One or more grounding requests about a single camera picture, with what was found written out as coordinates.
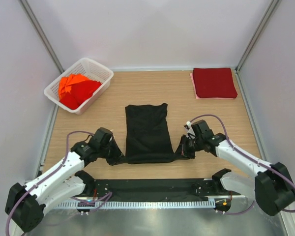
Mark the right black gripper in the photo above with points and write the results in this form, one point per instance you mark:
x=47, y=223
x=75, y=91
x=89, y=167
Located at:
x=185, y=151

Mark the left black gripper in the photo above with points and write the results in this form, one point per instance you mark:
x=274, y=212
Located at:
x=117, y=153

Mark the black t-shirt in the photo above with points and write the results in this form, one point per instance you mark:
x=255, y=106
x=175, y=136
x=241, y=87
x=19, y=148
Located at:
x=148, y=140

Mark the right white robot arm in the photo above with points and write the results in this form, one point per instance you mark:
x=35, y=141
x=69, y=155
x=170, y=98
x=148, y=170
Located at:
x=270, y=186

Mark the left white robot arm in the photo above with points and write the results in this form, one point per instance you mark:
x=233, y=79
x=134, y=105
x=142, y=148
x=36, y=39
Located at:
x=27, y=204

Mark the red t-shirt in basket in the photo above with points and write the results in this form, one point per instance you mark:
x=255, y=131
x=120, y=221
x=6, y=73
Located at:
x=72, y=96

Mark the folded dark red t-shirt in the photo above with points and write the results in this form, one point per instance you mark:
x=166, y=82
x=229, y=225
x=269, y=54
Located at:
x=203, y=75

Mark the orange t-shirt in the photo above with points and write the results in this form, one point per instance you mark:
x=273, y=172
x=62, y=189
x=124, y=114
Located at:
x=70, y=83

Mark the white plastic basket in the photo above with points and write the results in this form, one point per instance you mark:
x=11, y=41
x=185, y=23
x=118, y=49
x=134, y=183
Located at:
x=89, y=68

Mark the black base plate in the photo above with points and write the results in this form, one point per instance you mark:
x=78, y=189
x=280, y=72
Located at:
x=157, y=190

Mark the white slotted cable duct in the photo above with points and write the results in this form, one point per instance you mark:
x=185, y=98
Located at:
x=73, y=204

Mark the aluminium frame rail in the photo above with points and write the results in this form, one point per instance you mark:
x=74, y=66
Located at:
x=230, y=182

